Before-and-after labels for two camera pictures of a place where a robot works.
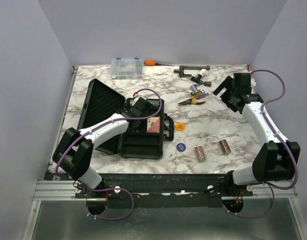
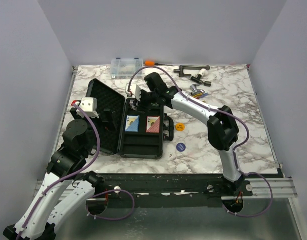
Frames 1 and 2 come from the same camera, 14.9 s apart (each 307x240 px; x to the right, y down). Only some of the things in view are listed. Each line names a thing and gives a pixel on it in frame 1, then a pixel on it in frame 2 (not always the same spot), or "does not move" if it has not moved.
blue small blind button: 181,147 does not move
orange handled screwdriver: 152,63 does not move
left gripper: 129,108 -> 108,124
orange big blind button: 180,127 does not move
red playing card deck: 153,125 does not move
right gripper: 227,84 -> 147,108
